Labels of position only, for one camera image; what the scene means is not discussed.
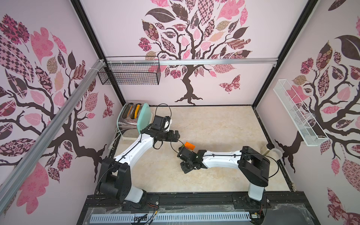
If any white wire shelf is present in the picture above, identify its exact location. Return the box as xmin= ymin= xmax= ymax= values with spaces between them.
xmin=273 ymin=79 xmax=330 ymax=147

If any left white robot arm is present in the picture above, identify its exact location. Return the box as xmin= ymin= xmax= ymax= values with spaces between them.
xmin=94 ymin=115 xmax=180 ymax=204

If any aluminium rail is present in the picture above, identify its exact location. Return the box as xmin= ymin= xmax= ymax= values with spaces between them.
xmin=1 ymin=59 xmax=105 ymax=213
xmin=107 ymin=58 xmax=278 ymax=66

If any mint green toaster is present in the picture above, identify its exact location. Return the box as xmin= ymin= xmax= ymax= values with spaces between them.
xmin=117 ymin=102 xmax=153 ymax=141

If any black wire basket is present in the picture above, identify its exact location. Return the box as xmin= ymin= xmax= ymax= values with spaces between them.
xmin=97 ymin=55 xmax=161 ymax=85

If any aluminium rail left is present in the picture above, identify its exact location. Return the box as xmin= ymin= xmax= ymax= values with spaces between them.
xmin=1 ymin=59 xmax=105 ymax=213

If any aluminium rail back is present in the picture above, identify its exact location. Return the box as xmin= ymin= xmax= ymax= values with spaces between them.
xmin=107 ymin=58 xmax=278 ymax=66

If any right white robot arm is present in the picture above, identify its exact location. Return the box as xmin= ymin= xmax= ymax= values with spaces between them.
xmin=177 ymin=146 xmax=271 ymax=202

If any white slotted cable duct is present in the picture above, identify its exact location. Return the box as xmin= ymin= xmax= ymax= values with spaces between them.
xmin=89 ymin=212 xmax=251 ymax=225

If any clear plastic cup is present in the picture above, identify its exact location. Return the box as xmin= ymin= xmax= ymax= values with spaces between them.
xmin=260 ymin=143 xmax=283 ymax=160

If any orange lego brick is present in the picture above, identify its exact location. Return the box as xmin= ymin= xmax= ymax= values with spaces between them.
xmin=184 ymin=142 xmax=196 ymax=151

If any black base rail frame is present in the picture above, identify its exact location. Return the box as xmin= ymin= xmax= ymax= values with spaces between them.
xmin=77 ymin=191 xmax=319 ymax=225

